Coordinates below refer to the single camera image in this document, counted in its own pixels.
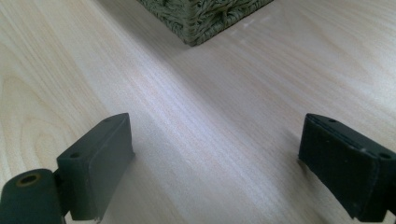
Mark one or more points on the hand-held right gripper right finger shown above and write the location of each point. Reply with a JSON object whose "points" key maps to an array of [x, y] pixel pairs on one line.
{"points": [[345, 158]]}

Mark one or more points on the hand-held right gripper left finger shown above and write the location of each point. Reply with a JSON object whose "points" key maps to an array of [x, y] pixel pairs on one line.
{"points": [[93, 168]]}

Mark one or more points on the green woven basket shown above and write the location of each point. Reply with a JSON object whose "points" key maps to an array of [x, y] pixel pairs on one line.
{"points": [[202, 15]]}

